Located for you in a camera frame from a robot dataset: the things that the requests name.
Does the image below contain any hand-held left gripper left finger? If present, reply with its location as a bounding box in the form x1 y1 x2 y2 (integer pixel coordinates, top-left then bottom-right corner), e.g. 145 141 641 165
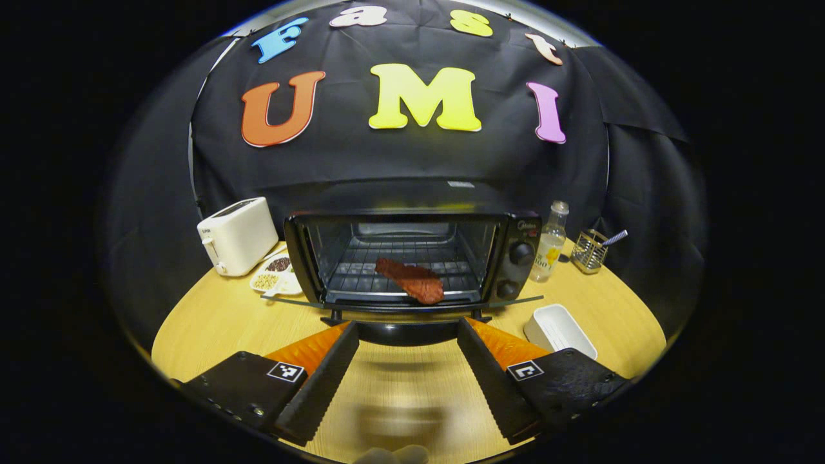
182 320 360 447

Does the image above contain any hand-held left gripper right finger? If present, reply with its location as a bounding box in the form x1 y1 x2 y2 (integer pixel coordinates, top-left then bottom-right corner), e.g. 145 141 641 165
456 316 632 445

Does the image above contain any black electric oven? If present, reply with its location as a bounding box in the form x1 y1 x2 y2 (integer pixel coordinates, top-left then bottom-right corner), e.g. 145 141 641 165
261 180 545 347

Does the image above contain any brown fried chicken piece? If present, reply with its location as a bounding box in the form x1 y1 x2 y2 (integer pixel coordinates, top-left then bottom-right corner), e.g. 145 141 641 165
375 258 445 305

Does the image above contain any white rectangular dish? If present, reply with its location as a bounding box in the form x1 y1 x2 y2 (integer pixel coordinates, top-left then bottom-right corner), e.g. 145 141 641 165
523 304 598 360

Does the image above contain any white divided plate of grains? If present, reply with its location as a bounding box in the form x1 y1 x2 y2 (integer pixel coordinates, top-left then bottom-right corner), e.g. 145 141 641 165
249 248 304 298

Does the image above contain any clear glass bottle yellow label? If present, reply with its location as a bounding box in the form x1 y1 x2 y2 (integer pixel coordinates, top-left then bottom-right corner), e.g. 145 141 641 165
529 200 570 283

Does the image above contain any white toaster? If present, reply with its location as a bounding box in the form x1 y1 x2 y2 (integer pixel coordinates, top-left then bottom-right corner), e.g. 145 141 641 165
197 197 279 277

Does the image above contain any metal wire utensil holder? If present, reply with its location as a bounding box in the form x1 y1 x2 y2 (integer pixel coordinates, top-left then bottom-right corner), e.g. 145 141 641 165
570 229 608 275

